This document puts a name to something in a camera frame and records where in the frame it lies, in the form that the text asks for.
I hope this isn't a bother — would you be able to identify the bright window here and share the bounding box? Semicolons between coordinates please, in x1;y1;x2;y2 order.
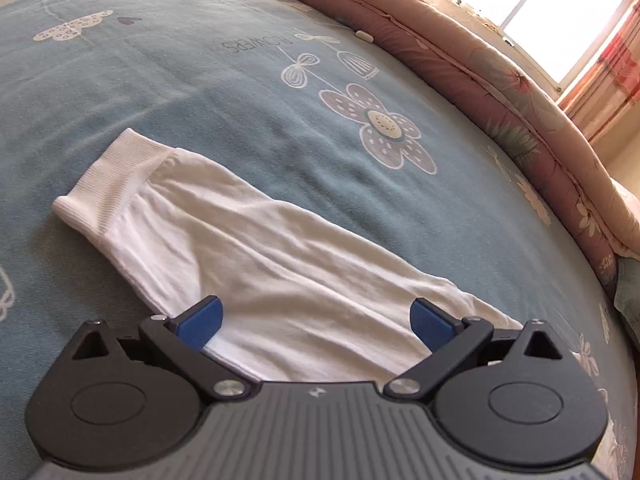
400;0;635;97

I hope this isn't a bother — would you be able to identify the white garment sleeve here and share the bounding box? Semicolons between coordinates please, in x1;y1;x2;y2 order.
52;128;527;387

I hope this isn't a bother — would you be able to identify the teal printed pillow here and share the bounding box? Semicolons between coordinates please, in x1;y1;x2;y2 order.
612;255;640;347

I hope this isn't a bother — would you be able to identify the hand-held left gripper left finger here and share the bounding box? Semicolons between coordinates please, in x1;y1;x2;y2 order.
70;296;251;403

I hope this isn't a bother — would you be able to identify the pink floral curtain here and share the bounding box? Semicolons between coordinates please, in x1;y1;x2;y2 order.
559;32;640;147

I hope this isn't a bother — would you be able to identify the blue floral bed sheet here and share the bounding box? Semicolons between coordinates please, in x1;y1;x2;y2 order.
0;0;640;480

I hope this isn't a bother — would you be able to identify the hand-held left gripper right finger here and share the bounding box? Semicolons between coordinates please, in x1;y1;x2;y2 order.
382;298;563;402

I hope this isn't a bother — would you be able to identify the pink floral folded quilt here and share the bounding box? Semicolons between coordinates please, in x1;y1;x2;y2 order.
225;0;640;303

